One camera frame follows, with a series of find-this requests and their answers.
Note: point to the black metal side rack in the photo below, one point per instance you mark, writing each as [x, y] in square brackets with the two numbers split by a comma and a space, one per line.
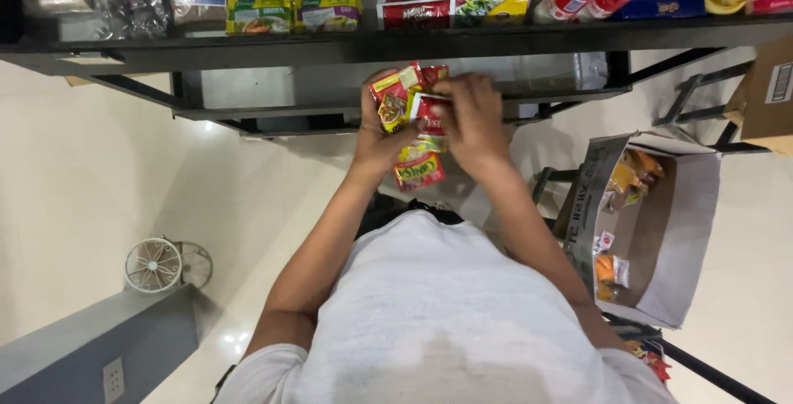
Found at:
[712, 103]

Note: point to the small red seasoning sachet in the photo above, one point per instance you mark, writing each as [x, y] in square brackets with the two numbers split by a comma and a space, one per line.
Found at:
[435, 74]

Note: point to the brown cardboard carton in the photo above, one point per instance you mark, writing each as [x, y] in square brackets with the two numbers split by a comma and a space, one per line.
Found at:
[765, 97]

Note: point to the blue boxes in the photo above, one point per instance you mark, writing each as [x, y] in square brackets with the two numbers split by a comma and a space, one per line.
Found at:
[663, 1]

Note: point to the black metal shelf rack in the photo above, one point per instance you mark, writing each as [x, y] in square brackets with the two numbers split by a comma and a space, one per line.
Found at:
[396, 41]

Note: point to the white wall socket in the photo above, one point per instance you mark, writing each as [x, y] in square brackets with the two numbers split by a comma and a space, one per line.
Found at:
[113, 380]

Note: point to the red snack packet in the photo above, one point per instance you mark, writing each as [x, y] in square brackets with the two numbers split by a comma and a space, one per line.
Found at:
[650, 357]

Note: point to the orange snack packets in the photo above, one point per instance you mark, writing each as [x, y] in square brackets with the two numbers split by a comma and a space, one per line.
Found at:
[632, 178]

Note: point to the person's left hand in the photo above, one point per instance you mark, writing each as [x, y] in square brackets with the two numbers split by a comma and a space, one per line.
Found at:
[368, 147]

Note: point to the red white seasoning sachet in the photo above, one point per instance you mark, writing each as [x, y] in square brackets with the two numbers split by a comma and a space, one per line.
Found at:
[429, 118]

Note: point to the orange clear packet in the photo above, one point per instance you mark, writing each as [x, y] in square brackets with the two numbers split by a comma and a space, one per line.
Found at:
[612, 269]

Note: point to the green purple seasoning packet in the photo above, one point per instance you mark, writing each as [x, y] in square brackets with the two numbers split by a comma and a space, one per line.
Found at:
[326, 13]

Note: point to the grey open cardboard box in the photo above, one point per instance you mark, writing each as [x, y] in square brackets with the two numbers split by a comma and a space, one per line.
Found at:
[681, 243]

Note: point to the person's white shirt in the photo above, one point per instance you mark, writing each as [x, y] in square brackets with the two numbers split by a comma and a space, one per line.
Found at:
[446, 317]

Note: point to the person's right fingers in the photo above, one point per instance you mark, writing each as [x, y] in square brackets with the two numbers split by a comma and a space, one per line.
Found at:
[451, 91]

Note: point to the clear bag of dark spices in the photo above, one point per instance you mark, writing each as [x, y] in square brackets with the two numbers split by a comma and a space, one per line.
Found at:
[129, 1]

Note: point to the black metal stool frame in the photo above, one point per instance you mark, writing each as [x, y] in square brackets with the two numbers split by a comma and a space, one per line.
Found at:
[551, 187]

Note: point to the small white sachet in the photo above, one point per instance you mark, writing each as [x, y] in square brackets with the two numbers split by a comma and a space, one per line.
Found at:
[604, 241]

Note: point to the person's black trousers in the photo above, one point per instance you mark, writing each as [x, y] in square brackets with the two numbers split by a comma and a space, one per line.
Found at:
[384, 209]

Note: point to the person's right hand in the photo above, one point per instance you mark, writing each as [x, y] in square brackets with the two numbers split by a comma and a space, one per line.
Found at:
[477, 122]

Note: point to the green yellow seasoning packet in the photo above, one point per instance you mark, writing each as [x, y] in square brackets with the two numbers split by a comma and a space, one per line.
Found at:
[259, 15]

